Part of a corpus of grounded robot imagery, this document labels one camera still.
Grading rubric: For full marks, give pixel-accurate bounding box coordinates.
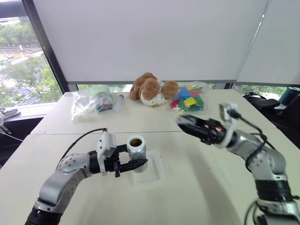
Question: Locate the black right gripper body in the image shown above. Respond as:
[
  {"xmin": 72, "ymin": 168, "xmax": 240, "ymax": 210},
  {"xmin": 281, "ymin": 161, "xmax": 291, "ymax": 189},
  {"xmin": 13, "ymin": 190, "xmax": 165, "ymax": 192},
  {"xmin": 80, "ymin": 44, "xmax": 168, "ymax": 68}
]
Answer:
[{"xmin": 198, "ymin": 118, "xmax": 228, "ymax": 145}]

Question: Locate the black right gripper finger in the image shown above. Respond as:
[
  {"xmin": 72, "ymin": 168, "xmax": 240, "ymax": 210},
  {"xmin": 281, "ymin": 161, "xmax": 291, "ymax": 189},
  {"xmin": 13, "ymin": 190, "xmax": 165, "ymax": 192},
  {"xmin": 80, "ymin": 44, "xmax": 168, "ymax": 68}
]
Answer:
[
  {"xmin": 177, "ymin": 123, "xmax": 204, "ymax": 142},
  {"xmin": 177, "ymin": 115, "xmax": 207, "ymax": 128}
]

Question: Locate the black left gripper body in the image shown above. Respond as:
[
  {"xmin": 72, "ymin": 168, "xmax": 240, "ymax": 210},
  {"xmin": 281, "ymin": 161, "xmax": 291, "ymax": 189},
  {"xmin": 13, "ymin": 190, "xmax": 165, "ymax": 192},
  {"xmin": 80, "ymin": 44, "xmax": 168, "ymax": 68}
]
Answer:
[{"xmin": 104, "ymin": 145, "xmax": 123, "ymax": 178}]

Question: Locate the bag of colourful blocks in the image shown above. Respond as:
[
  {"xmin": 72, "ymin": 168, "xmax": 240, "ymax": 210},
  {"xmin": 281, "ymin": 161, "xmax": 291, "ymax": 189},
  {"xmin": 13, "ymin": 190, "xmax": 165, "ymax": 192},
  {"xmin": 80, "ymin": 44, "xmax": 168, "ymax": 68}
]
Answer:
[{"xmin": 169, "ymin": 81, "xmax": 212, "ymax": 115}]

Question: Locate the clear plastic tray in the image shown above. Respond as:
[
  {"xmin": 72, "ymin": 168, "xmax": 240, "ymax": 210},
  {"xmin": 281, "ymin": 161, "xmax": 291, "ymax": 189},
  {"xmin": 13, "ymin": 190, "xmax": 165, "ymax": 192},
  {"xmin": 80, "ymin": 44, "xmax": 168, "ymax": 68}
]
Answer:
[{"xmin": 129, "ymin": 150, "xmax": 165, "ymax": 188}]

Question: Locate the clear plastic tube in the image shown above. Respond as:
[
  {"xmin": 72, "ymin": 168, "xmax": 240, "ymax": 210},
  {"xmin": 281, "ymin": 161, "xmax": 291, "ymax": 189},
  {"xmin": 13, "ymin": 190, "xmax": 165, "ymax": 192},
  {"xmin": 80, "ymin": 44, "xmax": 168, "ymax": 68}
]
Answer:
[{"xmin": 113, "ymin": 93, "xmax": 125, "ymax": 115}]

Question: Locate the brown and white plush dog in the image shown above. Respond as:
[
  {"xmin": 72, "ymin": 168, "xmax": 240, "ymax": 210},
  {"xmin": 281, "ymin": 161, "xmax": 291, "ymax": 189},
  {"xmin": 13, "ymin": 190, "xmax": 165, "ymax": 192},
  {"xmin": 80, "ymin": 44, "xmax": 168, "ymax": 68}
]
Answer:
[{"xmin": 129, "ymin": 72, "xmax": 180, "ymax": 108}]

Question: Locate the clear plastic bag of items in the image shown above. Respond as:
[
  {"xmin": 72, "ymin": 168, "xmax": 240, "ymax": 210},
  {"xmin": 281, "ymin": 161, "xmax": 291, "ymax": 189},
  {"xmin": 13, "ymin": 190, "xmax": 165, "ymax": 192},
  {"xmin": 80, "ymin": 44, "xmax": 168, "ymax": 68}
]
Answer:
[{"xmin": 71, "ymin": 85, "xmax": 115, "ymax": 121}]

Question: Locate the black chair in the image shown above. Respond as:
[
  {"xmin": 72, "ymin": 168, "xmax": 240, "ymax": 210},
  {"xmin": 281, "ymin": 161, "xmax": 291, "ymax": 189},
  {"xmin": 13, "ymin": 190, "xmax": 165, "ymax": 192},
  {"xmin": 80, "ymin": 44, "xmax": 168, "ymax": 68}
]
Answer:
[{"xmin": 242, "ymin": 92, "xmax": 300, "ymax": 141}]

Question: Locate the teal bottle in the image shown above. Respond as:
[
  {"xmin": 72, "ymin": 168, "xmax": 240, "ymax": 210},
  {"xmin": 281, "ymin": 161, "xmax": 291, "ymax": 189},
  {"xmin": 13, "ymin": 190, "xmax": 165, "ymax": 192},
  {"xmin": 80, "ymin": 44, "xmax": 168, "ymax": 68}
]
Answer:
[{"xmin": 278, "ymin": 86, "xmax": 300, "ymax": 110}]

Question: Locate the wide white roller blind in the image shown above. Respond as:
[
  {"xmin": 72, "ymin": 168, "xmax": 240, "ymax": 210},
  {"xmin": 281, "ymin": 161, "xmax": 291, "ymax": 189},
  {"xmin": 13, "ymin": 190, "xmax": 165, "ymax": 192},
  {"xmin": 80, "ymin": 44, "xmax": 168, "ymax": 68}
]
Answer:
[{"xmin": 32, "ymin": 0, "xmax": 270, "ymax": 83}]

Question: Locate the narrow white roller blind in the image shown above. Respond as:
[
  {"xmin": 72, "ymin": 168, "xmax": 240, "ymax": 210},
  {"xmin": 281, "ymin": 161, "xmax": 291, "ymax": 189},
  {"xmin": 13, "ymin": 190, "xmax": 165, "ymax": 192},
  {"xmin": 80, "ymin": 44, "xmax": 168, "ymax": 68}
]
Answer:
[{"xmin": 236, "ymin": 0, "xmax": 300, "ymax": 85}]

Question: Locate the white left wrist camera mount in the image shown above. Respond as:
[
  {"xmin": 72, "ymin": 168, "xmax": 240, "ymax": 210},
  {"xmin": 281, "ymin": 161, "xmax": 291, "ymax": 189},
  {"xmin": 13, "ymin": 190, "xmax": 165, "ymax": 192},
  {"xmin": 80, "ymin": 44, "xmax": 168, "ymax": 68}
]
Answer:
[{"xmin": 97, "ymin": 132, "xmax": 117, "ymax": 176}]

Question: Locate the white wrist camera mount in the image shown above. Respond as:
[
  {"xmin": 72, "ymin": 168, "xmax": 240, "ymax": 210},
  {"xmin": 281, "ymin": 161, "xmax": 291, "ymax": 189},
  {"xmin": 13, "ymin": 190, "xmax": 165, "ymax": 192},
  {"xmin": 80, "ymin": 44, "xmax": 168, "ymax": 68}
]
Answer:
[
  {"xmin": 217, "ymin": 101, "xmax": 240, "ymax": 149},
  {"xmin": 97, "ymin": 132, "xmax": 117, "ymax": 176}
]

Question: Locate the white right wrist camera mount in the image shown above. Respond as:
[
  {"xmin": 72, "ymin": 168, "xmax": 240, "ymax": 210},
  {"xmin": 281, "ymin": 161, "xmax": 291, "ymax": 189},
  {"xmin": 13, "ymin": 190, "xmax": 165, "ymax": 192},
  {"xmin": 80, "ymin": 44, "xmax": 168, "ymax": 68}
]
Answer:
[{"xmin": 217, "ymin": 101, "xmax": 240, "ymax": 149}]

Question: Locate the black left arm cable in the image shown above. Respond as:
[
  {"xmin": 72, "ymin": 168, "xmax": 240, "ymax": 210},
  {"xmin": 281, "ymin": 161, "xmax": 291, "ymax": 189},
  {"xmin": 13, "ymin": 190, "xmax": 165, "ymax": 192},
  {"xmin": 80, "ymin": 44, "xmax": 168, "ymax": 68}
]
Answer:
[{"xmin": 61, "ymin": 127, "xmax": 108, "ymax": 164}]

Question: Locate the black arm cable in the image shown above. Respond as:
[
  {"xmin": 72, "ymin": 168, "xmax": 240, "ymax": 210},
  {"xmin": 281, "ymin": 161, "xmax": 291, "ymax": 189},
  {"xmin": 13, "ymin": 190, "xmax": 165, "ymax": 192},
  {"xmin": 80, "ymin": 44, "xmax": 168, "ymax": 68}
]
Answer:
[
  {"xmin": 228, "ymin": 109, "xmax": 277, "ymax": 225},
  {"xmin": 61, "ymin": 127, "xmax": 108, "ymax": 164}
]

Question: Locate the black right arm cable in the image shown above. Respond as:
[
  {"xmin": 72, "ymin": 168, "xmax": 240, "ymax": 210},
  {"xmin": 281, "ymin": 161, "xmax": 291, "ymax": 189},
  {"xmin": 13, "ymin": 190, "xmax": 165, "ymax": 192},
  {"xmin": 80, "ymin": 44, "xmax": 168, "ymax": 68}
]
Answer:
[{"xmin": 228, "ymin": 109, "xmax": 277, "ymax": 225}]

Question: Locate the black window frame post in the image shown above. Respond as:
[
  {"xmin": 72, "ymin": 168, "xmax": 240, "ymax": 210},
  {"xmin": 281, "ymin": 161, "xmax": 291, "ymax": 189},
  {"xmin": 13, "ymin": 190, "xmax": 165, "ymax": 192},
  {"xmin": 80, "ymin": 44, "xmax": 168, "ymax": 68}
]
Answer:
[{"xmin": 22, "ymin": 0, "xmax": 71, "ymax": 94}]

